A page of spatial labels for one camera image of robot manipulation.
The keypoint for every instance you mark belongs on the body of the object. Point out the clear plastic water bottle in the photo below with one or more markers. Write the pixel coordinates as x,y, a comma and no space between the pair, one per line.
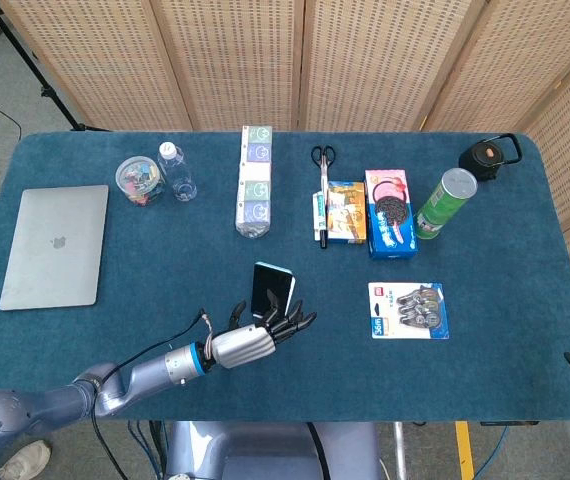
179,175

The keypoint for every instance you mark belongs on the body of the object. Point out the silver laptop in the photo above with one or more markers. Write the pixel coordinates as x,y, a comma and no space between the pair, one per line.
55,240

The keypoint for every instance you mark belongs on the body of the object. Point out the metal table leg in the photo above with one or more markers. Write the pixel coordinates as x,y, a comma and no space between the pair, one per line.
400,450

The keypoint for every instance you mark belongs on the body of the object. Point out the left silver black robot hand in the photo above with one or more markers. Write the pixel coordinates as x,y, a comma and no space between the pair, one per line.
242,347

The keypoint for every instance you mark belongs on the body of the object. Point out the small white tube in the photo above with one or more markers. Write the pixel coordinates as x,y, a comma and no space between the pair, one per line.
317,215

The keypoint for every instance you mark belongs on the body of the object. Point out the blue table cloth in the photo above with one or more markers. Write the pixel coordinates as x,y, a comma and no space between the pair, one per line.
365,380

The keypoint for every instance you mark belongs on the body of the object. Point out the yellow orange snack box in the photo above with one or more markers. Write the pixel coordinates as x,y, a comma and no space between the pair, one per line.
347,215

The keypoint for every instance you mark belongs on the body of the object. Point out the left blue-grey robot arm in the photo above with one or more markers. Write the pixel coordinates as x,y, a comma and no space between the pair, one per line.
65,400

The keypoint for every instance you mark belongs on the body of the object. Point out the green chips can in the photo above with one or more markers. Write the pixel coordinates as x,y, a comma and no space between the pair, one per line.
437,210

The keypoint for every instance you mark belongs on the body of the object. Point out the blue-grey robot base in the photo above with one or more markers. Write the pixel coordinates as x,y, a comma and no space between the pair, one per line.
265,452

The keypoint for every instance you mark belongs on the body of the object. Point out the correction tape blister pack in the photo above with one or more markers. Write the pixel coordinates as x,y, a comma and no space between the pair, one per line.
410,310

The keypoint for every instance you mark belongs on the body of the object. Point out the tissue pack bundle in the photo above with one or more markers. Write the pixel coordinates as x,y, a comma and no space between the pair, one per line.
255,200

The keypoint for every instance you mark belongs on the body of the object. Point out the clear jar of binder clips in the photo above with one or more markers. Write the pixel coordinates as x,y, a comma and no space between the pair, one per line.
137,180

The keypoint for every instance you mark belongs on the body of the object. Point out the blue cookie box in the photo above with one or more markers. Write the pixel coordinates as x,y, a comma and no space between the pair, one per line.
390,220

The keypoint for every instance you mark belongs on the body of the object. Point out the black marker pen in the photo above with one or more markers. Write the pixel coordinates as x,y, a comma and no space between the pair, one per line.
324,235

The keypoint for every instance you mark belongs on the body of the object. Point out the black smartphone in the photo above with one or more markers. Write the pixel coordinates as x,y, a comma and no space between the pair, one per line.
265,282

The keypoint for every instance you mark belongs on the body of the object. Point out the beige shoe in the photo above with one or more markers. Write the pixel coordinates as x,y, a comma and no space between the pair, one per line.
25,462

